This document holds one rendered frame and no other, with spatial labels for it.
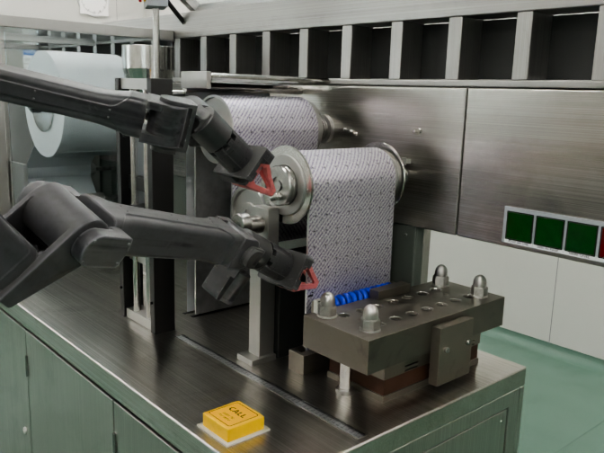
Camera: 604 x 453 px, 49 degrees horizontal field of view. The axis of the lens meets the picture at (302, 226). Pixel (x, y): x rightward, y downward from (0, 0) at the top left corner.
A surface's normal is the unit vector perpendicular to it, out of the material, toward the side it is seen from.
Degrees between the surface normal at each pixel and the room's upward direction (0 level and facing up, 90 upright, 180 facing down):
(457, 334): 90
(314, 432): 0
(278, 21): 90
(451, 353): 90
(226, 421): 0
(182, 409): 0
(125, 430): 90
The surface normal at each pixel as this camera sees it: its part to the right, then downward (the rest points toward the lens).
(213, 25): -0.75, 0.11
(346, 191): 0.66, 0.17
